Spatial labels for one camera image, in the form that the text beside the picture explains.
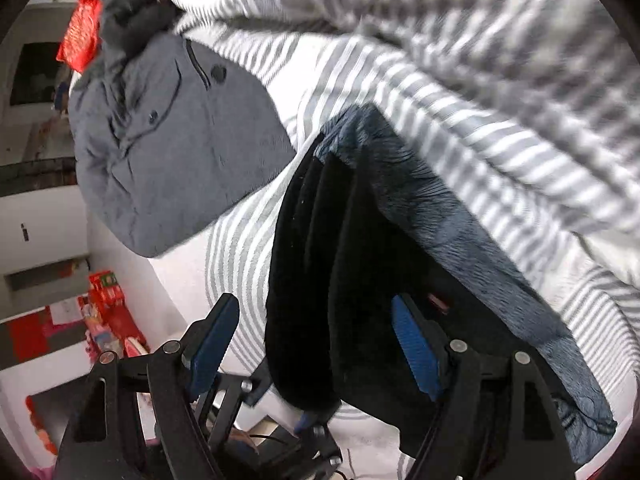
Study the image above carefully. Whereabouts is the black blanket with blue border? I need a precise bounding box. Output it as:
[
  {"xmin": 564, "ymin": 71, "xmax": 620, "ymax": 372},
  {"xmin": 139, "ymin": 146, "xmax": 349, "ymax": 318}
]
[{"xmin": 265, "ymin": 104, "xmax": 616, "ymax": 465}]

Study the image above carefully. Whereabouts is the person left hand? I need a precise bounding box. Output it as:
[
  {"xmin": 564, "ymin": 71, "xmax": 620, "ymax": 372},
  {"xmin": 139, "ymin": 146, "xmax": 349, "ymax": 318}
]
[{"xmin": 227, "ymin": 427, "xmax": 258, "ymax": 455}]

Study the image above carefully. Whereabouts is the white striped mattress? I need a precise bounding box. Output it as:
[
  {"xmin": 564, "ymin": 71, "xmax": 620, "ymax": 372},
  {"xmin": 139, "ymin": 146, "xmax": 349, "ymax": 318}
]
[{"xmin": 84, "ymin": 24, "xmax": 637, "ymax": 480}]

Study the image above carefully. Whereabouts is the red packaging on floor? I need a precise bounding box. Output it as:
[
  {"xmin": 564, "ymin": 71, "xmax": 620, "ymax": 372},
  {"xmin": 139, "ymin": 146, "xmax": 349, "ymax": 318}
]
[{"xmin": 1, "ymin": 271, "xmax": 149, "ymax": 368}]

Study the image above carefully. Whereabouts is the white cabinet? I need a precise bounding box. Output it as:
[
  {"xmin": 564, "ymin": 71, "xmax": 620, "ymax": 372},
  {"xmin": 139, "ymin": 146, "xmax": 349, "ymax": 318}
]
[{"xmin": 1, "ymin": 3, "xmax": 89, "ymax": 318}]

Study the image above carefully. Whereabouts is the grey jacket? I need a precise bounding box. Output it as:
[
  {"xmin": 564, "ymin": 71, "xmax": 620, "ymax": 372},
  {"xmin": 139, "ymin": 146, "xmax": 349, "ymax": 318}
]
[{"xmin": 68, "ymin": 32, "xmax": 295, "ymax": 258}]

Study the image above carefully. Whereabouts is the grey white striped duvet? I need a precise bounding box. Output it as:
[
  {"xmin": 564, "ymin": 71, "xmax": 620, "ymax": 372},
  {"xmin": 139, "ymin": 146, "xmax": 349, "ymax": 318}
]
[{"xmin": 171, "ymin": 0, "xmax": 639, "ymax": 286}]

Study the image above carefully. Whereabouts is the red decorated bag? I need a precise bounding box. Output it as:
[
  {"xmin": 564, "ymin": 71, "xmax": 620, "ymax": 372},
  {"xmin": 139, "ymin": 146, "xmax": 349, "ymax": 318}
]
[{"xmin": 56, "ymin": 0, "xmax": 102, "ymax": 73}]

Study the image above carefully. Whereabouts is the dark grey garment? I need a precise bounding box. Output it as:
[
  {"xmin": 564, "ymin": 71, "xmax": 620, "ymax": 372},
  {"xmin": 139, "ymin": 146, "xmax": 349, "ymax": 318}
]
[{"xmin": 100, "ymin": 0, "xmax": 182, "ymax": 58}]

